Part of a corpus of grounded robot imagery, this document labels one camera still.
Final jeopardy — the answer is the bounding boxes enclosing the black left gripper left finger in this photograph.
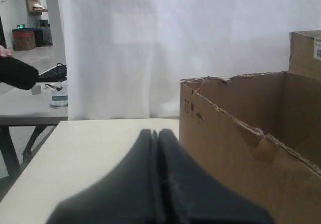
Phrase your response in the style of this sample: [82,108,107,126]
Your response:
[47,129,161,223]

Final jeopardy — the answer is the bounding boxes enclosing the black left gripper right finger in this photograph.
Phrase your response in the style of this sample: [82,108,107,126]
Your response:
[158,129,273,223]

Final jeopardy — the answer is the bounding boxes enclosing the torn cardboard box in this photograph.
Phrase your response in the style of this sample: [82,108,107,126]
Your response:
[179,72,320,223]

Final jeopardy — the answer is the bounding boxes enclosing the person's black sleeved forearm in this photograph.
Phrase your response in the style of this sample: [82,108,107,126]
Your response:
[0,57,39,90]

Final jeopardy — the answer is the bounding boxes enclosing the tall printed cardboard box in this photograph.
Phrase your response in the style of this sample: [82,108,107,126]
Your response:
[289,30,320,80]

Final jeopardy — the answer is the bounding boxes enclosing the red topped cardboard box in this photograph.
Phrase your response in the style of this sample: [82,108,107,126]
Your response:
[13,30,36,51]

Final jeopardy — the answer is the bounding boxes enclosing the person's hand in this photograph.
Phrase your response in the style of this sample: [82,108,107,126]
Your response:
[0,45,13,57]

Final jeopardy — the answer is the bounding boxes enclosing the white teal container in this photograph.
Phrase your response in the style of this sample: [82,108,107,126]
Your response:
[45,81,68,107]

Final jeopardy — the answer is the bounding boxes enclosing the grey side table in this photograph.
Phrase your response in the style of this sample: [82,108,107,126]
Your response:
[1,78,68,178]

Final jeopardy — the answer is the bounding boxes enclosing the white backdrop curtain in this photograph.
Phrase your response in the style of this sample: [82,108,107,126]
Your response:
[59,0,320,120]

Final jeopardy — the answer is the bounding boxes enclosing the black bin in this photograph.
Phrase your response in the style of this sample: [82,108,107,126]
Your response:
[33,27,53,47]

